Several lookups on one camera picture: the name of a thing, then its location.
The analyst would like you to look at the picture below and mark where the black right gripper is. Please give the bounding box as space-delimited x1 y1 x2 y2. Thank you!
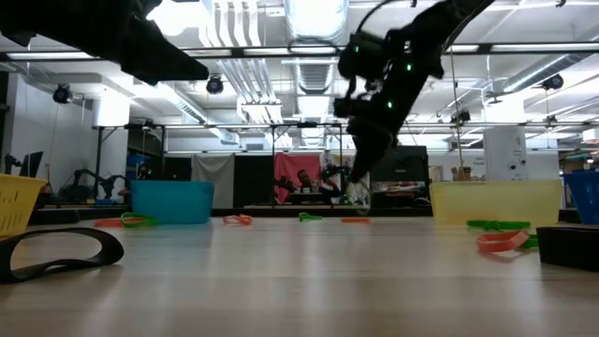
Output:
332 72 425 184

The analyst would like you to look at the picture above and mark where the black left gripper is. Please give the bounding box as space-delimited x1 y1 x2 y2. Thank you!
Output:
46 0 211 87

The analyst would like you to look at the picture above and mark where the wide black rubber band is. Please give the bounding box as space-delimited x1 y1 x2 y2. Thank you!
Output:
0 227 125 285

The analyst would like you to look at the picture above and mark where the black tray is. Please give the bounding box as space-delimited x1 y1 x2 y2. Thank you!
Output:
535 226 599 273

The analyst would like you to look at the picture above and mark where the black monitor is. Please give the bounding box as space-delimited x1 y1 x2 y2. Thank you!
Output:
368 144 430 184

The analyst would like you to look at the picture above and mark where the floral cloth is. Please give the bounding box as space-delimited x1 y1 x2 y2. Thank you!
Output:
321 153 370 205

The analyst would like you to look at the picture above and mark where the red cloth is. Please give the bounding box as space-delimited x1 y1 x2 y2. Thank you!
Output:
273 152 323 205

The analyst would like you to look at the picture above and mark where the grey cloth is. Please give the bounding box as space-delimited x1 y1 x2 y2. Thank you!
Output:
190 154 236 210

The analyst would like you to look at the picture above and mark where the teal plastic basket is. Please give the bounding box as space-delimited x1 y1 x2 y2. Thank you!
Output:
129 180 215 225

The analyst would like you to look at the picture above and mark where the white pillar cabinet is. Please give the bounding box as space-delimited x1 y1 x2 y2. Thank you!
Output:
483 125 528 183

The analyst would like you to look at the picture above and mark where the translucent yellow basket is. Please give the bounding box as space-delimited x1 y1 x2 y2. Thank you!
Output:
429 180 564 230

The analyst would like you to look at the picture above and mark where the small dark monitor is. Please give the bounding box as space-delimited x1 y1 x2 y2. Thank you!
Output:
4 150 45 180

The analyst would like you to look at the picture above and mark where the yellow slotted basket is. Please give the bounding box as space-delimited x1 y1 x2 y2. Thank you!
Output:
0 173 49 238

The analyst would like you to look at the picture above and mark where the blue plastic basket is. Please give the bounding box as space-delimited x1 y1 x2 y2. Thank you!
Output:
562 170 599 227

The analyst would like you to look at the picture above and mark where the black hanging camera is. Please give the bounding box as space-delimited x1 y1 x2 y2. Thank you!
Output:
51 83 74 106
541 73 565 92
205 74 226 96

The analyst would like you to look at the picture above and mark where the black overhead frame beam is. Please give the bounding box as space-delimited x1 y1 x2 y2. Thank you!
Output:
0 42 599 62

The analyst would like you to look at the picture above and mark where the thin hanging cable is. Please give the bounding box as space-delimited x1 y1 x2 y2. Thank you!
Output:
448 51 465 182

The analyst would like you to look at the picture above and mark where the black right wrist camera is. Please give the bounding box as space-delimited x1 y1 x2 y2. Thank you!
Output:
336 30 390 81

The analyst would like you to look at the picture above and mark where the black background rig frame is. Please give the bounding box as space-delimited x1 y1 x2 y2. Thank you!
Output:
92 122 343 210

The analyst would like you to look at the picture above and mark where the black table frame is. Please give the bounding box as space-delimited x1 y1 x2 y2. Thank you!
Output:
27 205 581 226

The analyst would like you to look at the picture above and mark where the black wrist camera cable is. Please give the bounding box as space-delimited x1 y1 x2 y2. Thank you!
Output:
356 0 390 35

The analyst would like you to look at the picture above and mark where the silver ventilation duct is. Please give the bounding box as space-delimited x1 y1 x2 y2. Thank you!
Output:
284 0 350 124

